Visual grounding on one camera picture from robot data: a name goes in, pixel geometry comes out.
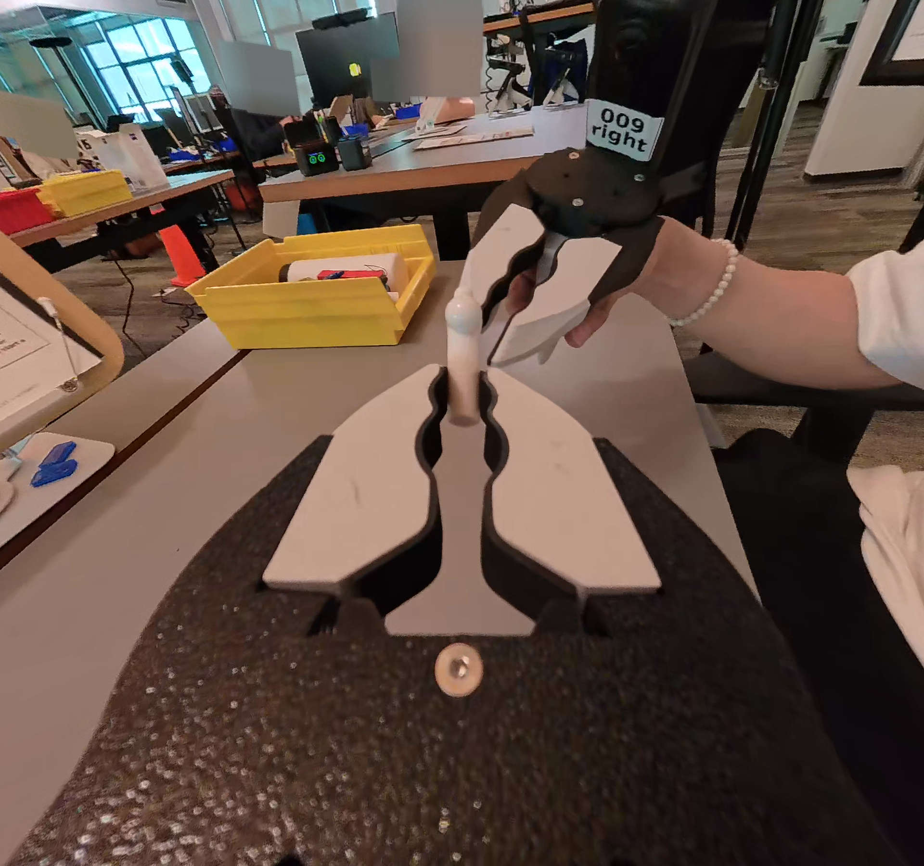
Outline grey desk with wooden edge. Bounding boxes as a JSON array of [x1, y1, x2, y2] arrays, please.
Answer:
[[257, 104, 593, 206]]

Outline white wire with red tip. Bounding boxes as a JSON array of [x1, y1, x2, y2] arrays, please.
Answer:
[[444, 292, 485, 427]]

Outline person's right forearm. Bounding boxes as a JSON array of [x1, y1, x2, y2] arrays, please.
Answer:
[[686, 239, 899, 391]]

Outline orange traffic cone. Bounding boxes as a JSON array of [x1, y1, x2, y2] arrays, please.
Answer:
[[155, 224, 207, 287]]

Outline black television screen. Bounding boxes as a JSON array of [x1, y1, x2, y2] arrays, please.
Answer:
[[295, 12, 402, 109]]

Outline paper sheet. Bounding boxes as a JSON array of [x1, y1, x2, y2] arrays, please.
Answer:
[[412, 123, 538, 150]]

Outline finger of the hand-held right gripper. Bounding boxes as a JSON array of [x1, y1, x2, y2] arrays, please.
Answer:
[[488, 236, 625, 369], [455, 203, 550, 330]]

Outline instruction sheet board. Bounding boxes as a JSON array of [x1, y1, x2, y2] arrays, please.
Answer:
[[0, 231, 125, 441]]

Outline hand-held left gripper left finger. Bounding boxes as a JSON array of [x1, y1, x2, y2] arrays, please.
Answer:
[[263, 366, 446, 614]]

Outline black tripod stand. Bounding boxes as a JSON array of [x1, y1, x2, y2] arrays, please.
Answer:
[[722, 0, 817, 249]]

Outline black clock with green display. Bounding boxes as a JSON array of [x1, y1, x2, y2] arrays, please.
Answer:
[[289, 138, 342, 177]]

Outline person's right hand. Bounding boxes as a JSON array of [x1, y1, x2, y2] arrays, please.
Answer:
[[506, 217, 723, 350]]

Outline yellow plastic bin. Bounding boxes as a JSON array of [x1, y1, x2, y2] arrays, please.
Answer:
[[37, 169, 134, 217], [185, 224, 438, 352]]

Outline pearl bracelet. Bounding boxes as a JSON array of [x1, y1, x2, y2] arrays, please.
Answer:
[[669, 239, 740, 330]]

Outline white stand base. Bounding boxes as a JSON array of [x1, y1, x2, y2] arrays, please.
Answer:
[[0, 431, 116, 549]]

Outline red plastic bin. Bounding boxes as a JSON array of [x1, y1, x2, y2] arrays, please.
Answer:
[[0, 188, 56, 235]]

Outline blue clip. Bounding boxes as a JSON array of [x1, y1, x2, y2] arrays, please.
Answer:
[[29, 441, 82, 489]]

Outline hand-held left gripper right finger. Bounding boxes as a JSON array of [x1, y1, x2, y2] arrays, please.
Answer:
[[481, 369, 662, 619]]

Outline white cylinder with black cap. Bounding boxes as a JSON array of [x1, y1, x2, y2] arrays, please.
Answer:
[[282, 253, 408, 294]]

